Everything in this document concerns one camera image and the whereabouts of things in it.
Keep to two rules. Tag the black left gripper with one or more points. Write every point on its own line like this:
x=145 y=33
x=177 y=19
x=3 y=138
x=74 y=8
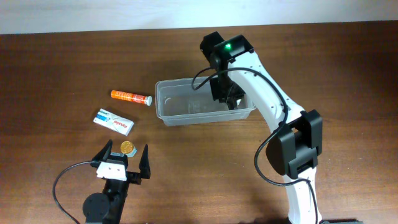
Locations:
x=135 y=177

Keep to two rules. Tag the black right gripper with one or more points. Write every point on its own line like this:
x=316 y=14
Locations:
x=221 y=96

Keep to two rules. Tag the white Panadol box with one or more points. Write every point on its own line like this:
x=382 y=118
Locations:
x=113 y=122

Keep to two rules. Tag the clear plastic container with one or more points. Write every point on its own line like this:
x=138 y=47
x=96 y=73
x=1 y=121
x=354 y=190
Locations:
x=178 y=104

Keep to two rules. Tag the orange effervescent tablet tube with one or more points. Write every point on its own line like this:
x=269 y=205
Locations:
x=135 y=98

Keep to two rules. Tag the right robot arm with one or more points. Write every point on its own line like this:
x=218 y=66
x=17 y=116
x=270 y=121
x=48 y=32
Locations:
x=289 y=156

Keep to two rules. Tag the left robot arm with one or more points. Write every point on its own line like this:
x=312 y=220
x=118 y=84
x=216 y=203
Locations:
x=107 y=206

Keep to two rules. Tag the gold lid small jar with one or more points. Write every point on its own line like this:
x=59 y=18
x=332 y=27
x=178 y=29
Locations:
x=128 y=148

